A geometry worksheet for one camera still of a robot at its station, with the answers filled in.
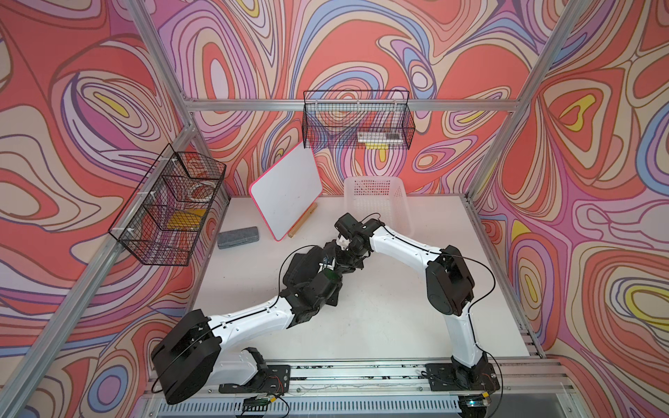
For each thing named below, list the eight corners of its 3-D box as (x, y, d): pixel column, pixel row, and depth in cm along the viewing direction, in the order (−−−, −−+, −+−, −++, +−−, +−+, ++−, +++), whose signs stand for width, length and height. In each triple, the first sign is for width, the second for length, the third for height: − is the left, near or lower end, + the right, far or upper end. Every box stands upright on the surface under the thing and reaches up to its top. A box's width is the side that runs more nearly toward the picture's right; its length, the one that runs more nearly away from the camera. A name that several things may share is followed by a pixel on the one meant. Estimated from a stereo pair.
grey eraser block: (222, 255, 105) (217, 247, 101) (221, 240, 110) (217, 232, 106) (261, 246, 108) (257, 238, 104) (259, 231, 113) (256, 223, 109)
